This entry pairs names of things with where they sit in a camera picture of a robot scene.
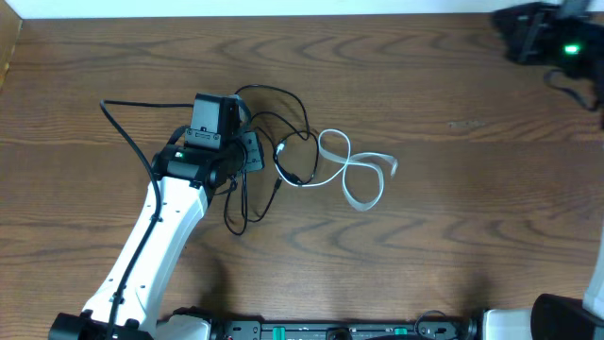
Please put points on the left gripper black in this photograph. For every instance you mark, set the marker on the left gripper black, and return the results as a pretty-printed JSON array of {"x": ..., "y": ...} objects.
[{"x": 257, "y": 160}]

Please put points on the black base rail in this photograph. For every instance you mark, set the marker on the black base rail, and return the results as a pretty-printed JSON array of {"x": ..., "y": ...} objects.
[{"x": 330, "y": 330}]

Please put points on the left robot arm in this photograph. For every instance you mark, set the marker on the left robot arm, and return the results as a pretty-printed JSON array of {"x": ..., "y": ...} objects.
[{"x": 199, "y": 158}]

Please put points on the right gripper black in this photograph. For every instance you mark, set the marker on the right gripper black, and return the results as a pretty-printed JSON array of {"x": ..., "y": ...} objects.
[{"x": 521, "y": 47}]

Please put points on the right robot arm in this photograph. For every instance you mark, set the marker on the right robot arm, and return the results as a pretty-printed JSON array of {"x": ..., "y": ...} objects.
[{"x": 565, "y": 38}]

